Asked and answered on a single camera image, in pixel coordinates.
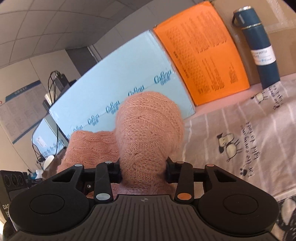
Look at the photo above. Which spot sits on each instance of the large brown cardboard box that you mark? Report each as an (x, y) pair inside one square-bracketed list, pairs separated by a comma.
[(278, 20)]

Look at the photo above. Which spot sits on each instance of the black DAS device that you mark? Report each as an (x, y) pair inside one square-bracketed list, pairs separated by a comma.
[(11, 184)]

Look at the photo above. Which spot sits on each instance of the wall notice board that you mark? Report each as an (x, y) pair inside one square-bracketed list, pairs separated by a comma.
[(22, 110)]

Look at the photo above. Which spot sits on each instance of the grey cartoon print bedsheet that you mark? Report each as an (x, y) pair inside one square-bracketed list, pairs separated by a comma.
[(251, 135)]

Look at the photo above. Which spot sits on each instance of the dark blue vacuum bottle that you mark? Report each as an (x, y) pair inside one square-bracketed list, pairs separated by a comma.
[(260, 46)]

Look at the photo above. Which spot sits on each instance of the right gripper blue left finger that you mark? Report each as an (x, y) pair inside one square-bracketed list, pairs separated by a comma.
[(106, 173)]

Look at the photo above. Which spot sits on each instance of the orange printed box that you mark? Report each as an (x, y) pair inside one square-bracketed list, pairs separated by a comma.
[(202, 50)]

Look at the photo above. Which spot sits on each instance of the pink knitted sweater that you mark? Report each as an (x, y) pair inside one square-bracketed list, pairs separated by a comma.
[(149, 129)]

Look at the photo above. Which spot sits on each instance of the light blue Cabau box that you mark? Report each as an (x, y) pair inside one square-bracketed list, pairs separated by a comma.
[(139, 65)]

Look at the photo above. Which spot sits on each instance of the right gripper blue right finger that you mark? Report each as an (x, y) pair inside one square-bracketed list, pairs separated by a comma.
[(182, 174)]

